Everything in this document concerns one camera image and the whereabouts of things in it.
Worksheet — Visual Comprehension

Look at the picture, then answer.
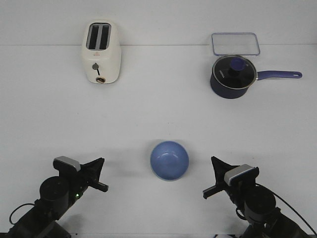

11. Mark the dark blue saucepan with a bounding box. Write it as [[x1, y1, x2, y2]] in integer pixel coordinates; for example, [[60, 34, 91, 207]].
[[210, 70, 303, 99]]

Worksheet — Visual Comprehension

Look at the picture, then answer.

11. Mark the blue bowl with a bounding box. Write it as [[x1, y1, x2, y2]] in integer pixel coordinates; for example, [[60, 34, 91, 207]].
[[150, 141, 190, 181]]

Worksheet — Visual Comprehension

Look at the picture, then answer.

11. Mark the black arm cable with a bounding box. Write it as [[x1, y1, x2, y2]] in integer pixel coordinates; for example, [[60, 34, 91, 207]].
[[9, 203, 38, 225], [235, 184, 317, 235]]

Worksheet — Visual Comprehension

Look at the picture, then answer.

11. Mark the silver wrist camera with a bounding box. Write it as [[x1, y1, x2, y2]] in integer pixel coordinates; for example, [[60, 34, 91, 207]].
[[53, 156, 81, 172], [224, 164, 259, 186]]

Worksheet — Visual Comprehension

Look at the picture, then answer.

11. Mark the glass pot lid blue knob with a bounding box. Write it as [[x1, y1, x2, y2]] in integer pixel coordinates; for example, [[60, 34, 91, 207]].
[[212, 55, 257, 89]]

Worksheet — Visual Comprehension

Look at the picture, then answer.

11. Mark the white two-slot toaster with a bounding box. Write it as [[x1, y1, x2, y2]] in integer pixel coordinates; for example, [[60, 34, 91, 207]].
[[81, 20, 122, 84]]

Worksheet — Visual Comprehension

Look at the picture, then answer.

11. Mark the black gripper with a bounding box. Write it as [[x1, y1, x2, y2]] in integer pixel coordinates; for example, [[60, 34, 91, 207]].
[[70, 158, 108, 198], [203, 156, 244, 201]]

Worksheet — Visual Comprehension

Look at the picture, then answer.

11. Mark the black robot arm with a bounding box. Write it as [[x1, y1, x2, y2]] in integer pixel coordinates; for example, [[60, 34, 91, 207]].
[[203, 156, 309, 238], [0, 156, 108, 238]]

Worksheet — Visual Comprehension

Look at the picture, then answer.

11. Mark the clear plastic container lid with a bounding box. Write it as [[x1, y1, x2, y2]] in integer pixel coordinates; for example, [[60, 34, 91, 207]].
[[211, 32, 261, 56]]

